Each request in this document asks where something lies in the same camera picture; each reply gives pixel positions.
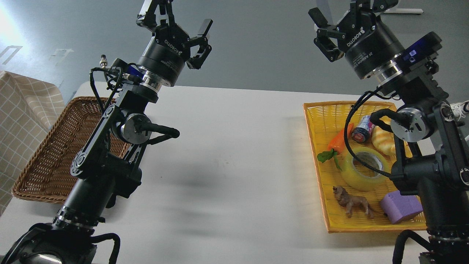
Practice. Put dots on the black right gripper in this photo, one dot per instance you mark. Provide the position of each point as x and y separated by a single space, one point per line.
364 40

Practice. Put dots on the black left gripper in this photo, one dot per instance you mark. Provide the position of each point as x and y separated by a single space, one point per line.
168 49

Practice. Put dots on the yellow tape roll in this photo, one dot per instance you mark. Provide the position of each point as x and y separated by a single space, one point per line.
360 177

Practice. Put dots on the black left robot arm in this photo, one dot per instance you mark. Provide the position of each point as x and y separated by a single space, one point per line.
107 165

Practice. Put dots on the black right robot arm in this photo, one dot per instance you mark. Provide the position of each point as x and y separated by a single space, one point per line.
431 152

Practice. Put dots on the white desk foot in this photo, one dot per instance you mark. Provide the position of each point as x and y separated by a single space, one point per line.
396 10

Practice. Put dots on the small soda can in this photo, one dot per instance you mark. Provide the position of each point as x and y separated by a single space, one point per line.
364 130

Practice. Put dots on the orange toy carrot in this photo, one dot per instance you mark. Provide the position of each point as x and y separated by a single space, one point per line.
336 146

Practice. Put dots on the toy croissant bread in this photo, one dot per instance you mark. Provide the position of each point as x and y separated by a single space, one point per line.
383 141

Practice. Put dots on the yellow plastic basket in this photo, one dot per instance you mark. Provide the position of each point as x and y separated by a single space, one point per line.
324 120

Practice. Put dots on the beige checkered cloth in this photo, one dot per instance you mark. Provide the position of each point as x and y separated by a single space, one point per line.
28 109

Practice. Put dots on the brown toy lion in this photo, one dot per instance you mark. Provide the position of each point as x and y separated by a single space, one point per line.
348 201

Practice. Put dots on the brown wicker basket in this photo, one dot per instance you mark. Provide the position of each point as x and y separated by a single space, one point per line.
46 177

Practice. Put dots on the purple foam block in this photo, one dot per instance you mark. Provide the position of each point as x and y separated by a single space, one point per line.
399 207

